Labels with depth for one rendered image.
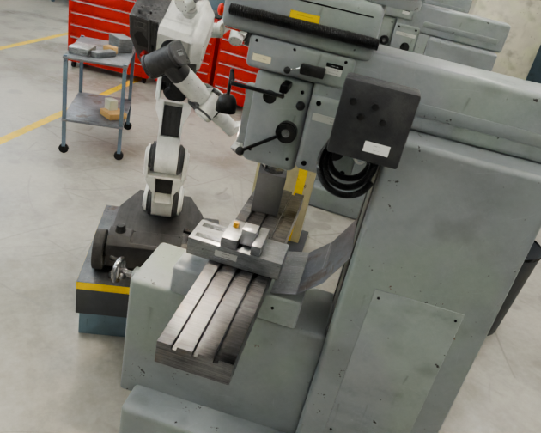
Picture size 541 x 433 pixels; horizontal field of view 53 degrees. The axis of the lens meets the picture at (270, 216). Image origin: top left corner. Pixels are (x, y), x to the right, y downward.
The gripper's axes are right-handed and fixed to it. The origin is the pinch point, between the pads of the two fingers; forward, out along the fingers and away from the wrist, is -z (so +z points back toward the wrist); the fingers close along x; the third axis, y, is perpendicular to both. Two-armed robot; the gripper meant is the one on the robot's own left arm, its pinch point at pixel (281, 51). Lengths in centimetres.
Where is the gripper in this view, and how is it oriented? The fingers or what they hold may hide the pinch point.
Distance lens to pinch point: 270.0
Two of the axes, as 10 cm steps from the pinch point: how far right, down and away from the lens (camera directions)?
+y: 1.6, -9.1, 3.7
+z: -8.9, -3.0, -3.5
